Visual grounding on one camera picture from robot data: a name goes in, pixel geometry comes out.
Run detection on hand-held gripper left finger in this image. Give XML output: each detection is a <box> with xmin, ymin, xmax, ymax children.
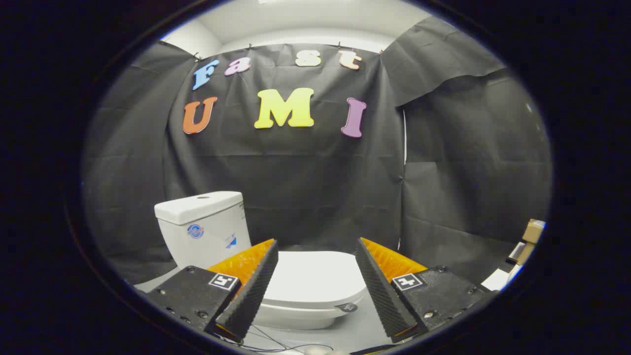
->
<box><xmin>145</xmin><ymin>239</ymin><xmax>280</xmax><ymax>344</ymax></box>

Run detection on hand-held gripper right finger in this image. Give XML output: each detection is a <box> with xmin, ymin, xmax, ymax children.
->
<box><xmin>355</xmin><ymin>237</ymin><xmax>493</xmax><ymax>344</ymax></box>

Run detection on white toilet lid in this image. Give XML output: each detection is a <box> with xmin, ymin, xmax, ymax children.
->
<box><xmin>263</xmin><ymin>250</ymin><xmax>368</xmax><ymax>313</ymax></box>

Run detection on white toilet seat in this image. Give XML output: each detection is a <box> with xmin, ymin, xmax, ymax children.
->
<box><xmin>253</xmin><ymin>296</ymin><xmax>368</xmax><ymax>330</ymax></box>

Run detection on white ceramic toilet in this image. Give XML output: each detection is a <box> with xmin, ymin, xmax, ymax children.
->
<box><xmin>157</xmin><ymin>201</ymin><xmax>253</xmax><ymax>271</ymax></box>

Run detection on white toilet tank cover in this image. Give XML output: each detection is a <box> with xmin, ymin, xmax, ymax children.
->
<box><xmin>154</xmin><ymin>191</ymin><xmax>245</xmax><ymax>226</ymax></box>

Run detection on black backdrop cloth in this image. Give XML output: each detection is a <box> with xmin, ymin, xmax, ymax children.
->
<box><xmin>81</xmin><ymin>16</ymin><xmax>552</xmax><ymax>287</ymax></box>

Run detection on brown cardboard box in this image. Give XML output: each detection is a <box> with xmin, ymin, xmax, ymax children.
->
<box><xmin>515</xmin><ymin>218</ymin><xmax>546</xmax><ymax>267</ymax></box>

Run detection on thin black cable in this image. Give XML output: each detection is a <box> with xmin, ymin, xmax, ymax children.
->
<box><xmin>236</xmin><ymin>323</ymin><xmax>336</xmax><ymax>354</ymax></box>

